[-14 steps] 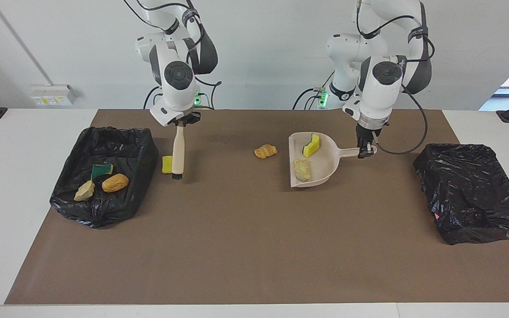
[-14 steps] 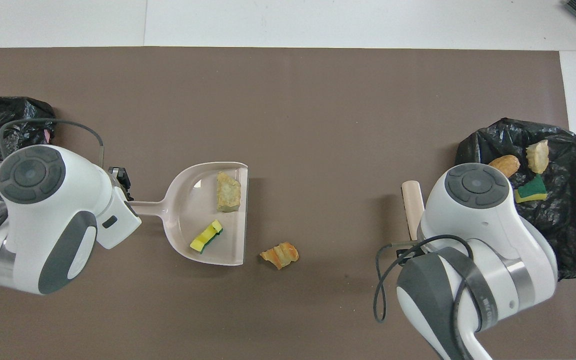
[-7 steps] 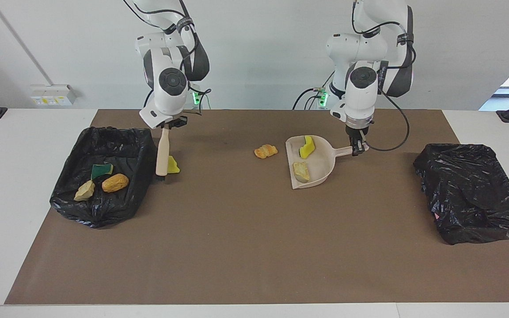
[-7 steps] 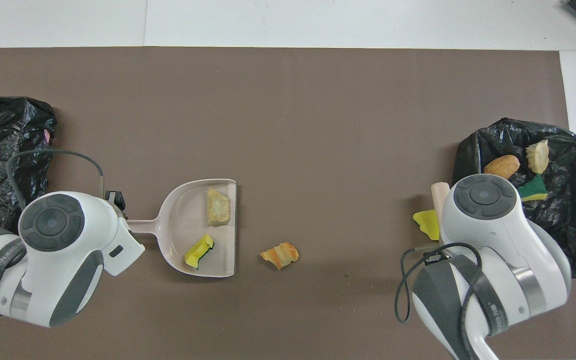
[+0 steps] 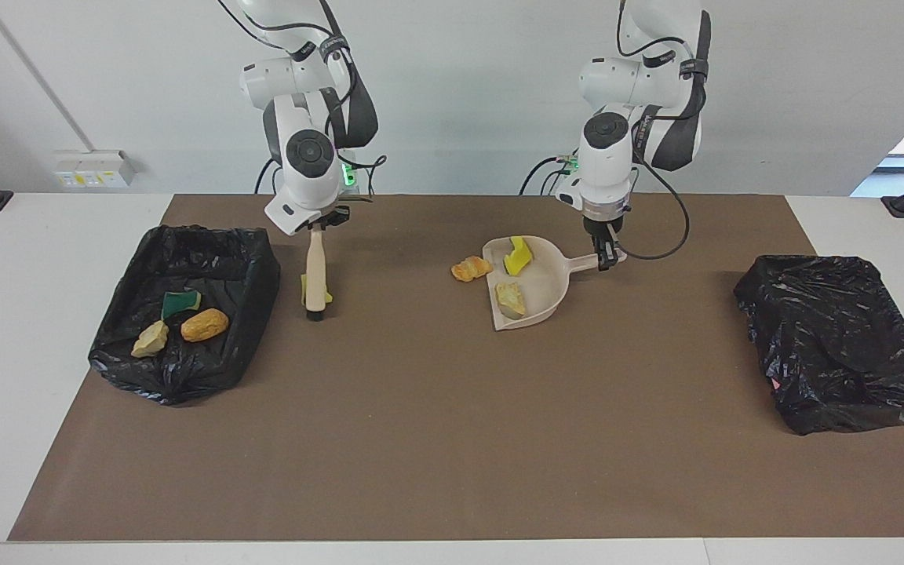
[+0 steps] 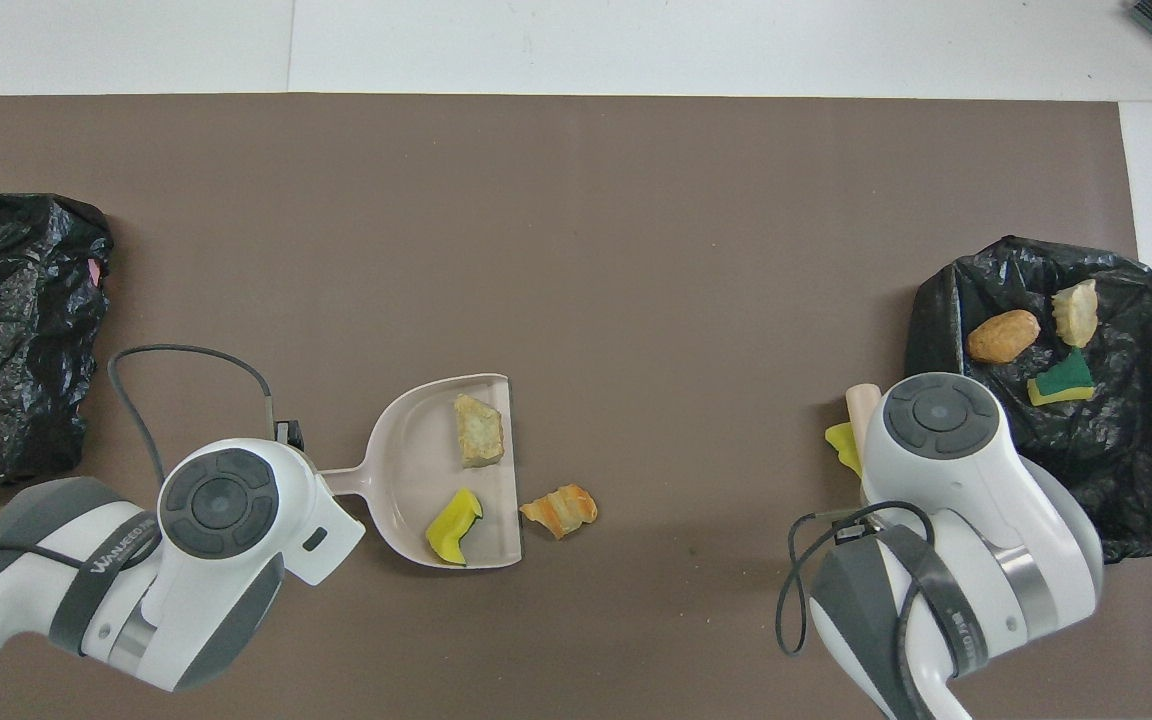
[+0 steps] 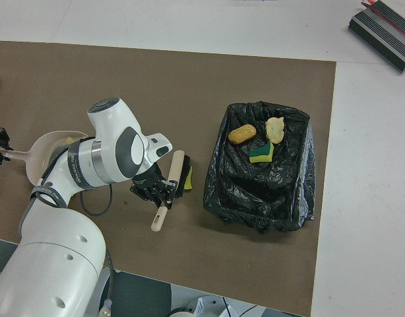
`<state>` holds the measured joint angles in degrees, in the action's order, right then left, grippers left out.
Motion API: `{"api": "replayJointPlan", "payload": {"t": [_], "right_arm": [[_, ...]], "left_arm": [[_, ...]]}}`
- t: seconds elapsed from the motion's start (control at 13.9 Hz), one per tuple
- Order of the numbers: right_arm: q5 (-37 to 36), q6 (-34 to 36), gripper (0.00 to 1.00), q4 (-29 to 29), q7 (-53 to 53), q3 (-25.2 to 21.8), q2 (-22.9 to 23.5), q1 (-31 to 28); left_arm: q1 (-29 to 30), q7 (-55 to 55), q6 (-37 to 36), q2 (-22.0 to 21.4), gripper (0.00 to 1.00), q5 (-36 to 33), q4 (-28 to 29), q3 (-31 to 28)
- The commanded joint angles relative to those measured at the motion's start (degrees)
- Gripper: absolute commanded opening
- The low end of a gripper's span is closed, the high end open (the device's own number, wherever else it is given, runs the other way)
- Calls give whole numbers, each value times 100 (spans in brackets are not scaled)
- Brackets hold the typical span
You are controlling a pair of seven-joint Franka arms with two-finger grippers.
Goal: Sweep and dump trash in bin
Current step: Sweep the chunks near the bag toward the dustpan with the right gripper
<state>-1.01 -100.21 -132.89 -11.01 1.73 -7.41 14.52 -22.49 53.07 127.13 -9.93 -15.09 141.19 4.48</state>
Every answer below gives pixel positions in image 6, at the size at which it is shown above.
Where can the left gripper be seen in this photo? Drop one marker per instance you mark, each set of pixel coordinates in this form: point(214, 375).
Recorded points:
point(331, 535)

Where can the beige plastic dustpan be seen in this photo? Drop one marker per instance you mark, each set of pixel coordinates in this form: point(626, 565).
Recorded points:
point(406, 470)

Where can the yellow sponge piece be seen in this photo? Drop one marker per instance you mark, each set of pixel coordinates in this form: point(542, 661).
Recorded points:
point(1061, 382)
point(844, 448)
point(454, 527)

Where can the beige bread chunk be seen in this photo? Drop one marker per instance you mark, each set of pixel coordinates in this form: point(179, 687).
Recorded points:
point(479, 432)
point(558, 510)

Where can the beige brush with black bristles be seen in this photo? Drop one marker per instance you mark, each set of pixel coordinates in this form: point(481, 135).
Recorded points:
point(861, 400)

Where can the brown bread roll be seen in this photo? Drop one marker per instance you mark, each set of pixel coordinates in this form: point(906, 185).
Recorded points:
point(1003, 336)

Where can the orange striped bread piece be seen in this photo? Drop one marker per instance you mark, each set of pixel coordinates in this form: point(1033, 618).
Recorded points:
point(1076, 312)

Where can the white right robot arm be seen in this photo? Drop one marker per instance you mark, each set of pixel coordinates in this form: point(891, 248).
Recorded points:
point(976, 520)

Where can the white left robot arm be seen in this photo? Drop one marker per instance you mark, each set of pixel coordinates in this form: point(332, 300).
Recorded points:
point(206, 560)

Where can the black bag lined bin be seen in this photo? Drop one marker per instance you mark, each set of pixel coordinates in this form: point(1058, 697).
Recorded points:
point(16, 400)
point(1136, 450)

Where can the brown table mat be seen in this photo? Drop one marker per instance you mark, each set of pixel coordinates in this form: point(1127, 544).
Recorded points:
point(636, 300)

